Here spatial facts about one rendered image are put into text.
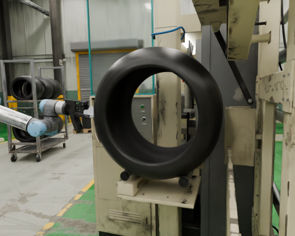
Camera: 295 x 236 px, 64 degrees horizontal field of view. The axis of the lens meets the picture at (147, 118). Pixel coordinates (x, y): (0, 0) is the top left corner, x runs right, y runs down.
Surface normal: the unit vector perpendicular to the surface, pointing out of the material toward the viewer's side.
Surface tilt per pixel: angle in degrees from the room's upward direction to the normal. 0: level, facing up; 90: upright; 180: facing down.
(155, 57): 80
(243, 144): 90
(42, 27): 90
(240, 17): 162
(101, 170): 90
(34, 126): 90
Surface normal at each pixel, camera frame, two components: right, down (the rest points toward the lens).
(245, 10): -0.07, 0.98
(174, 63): -0.23, -0.05
